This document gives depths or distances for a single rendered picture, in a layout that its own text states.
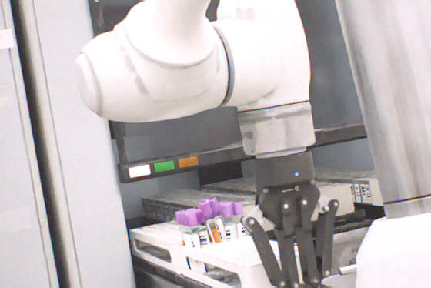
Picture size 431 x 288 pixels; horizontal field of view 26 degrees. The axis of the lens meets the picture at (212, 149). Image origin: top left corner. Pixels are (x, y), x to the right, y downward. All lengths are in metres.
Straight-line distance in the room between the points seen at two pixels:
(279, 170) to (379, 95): 0.51
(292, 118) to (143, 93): 0.19
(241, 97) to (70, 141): 0.59
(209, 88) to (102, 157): 0.61
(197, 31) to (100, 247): 0.72
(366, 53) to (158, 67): 0.42
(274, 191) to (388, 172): 0.53
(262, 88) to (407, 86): 0.51
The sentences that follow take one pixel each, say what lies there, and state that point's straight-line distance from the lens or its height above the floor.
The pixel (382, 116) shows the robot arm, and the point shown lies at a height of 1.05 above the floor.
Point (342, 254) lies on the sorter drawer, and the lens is 1.74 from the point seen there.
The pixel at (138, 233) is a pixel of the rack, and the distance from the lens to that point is 1.73.
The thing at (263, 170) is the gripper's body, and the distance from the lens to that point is 1.15.
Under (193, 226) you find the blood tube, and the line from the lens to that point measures 1.42.
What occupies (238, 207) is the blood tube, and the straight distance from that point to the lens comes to 1.46.
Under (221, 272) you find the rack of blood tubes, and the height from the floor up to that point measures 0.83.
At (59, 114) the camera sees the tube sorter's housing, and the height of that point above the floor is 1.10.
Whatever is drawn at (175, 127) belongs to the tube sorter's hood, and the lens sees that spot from 1.69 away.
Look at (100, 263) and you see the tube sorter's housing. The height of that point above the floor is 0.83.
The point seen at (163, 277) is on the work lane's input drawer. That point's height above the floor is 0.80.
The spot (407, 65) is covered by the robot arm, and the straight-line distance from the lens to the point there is 0.63.
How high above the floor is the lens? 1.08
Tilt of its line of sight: 3 degrees down
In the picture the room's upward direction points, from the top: 9 degrees counter-clockwise
